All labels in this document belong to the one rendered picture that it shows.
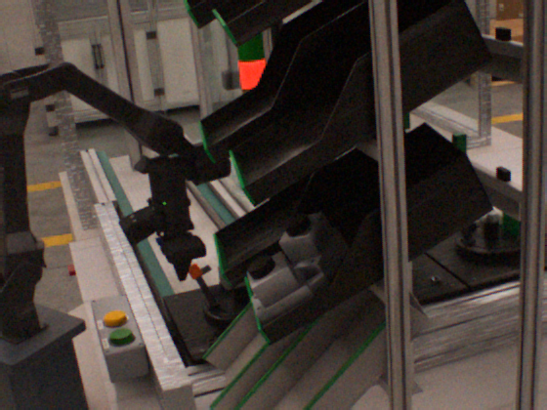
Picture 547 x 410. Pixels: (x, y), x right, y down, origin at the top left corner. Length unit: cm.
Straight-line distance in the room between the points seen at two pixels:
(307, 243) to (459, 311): 54
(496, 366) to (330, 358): 47
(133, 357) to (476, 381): 57
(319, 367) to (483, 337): 48
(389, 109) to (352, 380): 32
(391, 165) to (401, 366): 23
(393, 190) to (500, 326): 70
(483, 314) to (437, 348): 10
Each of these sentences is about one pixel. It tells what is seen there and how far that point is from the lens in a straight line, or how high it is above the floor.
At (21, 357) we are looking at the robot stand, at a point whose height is 106.
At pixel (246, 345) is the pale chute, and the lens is 117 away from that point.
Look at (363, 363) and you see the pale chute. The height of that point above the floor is 115.
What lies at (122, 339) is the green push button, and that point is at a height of 97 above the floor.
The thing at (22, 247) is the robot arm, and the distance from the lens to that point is 119.
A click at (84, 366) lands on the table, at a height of 86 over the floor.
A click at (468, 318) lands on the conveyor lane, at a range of 140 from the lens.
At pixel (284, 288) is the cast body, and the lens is 85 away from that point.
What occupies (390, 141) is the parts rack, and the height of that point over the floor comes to 141.
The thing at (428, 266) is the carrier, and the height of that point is 97.
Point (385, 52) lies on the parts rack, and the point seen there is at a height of 149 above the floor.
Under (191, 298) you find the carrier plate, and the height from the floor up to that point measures 97.
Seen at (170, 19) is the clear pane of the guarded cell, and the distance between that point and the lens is 258.
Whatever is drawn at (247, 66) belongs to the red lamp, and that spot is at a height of 135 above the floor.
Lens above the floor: 164
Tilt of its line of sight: 21 degrees down
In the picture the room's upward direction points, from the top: 6 degrees counter-clockwise
